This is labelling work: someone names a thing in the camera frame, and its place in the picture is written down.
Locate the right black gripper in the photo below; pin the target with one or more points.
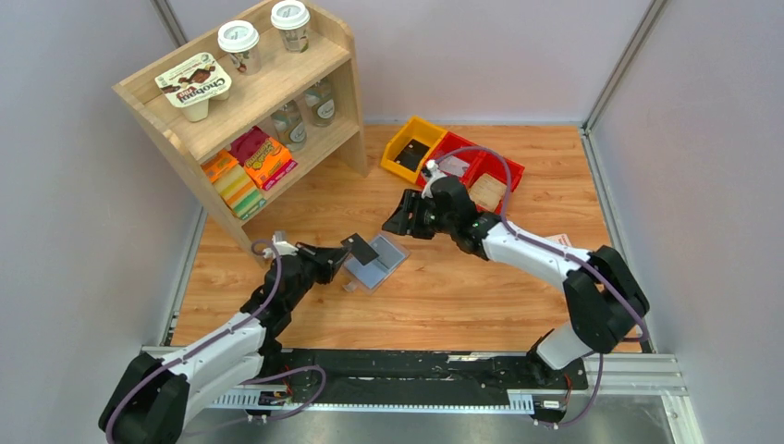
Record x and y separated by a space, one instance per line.
410 203

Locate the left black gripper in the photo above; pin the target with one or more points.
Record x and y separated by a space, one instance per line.
327 259

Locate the VIP black credit card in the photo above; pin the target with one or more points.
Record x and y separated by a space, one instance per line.
361 250

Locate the beige card holder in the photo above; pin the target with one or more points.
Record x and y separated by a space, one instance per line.
369 278

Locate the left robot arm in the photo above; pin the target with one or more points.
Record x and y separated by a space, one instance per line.
155 398

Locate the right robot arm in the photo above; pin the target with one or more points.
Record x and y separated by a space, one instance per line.
604 300

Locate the black cards in bin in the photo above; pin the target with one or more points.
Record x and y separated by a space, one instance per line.
412 154

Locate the white cards in bin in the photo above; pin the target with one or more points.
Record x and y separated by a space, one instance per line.
454 166

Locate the tan cards in bin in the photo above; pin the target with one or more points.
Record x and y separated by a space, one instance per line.
488 192

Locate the yellow plastic bin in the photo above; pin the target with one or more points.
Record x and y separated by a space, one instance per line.
416 128

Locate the middle red plastic bin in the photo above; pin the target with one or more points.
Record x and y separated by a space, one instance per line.
450 145

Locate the red plastic bin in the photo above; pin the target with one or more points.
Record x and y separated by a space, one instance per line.
450 145
493 166

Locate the right red plastic bin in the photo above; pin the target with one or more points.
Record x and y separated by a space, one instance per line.
493 166

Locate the colourful sponge stack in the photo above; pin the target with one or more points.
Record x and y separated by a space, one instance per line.
234 185

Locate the orange snack box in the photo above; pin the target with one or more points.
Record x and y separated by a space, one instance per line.
269 164

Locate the wooden shelf unit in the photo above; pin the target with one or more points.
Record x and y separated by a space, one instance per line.
253 98

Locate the magenta snack box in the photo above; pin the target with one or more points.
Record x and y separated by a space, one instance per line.
246 145

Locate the left glass jar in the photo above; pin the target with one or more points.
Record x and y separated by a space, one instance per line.
290 126

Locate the glass jar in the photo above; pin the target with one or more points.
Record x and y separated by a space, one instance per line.
320 101
290 126

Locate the right glass jar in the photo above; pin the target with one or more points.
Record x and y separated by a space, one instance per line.
320 101

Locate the Chobani yogurt cup pack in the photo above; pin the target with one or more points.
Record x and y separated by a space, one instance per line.
192 84

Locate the right paper coffee cup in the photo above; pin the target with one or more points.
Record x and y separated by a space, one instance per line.
291 19

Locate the paper coffee cup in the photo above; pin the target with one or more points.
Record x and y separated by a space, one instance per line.
240 40
291 19

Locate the left paper coffee cup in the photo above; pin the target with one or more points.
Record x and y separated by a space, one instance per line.
240 40

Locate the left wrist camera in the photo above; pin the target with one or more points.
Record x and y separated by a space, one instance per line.
280 246

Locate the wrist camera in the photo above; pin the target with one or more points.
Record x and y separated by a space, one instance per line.
280 246
433 174

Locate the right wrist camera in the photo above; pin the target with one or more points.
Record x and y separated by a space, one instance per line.
433 174

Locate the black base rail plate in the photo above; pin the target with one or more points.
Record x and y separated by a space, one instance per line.
414 378

